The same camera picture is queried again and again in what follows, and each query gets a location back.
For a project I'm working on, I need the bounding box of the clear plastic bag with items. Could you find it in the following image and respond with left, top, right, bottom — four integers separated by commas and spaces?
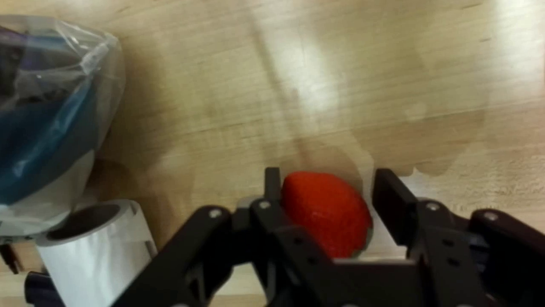
0, 13, 126, 236

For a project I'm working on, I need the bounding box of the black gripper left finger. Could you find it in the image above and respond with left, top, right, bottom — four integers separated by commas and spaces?
111, 165, 344, 307

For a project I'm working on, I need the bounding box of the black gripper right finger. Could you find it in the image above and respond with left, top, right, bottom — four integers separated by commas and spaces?
370, 166, 545, 307

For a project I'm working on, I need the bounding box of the red toy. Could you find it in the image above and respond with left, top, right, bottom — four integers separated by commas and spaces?
279, 170, 375, 260

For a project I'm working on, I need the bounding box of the white paper towel roll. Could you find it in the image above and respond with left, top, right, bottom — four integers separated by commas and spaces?
34, 197, 160, 307

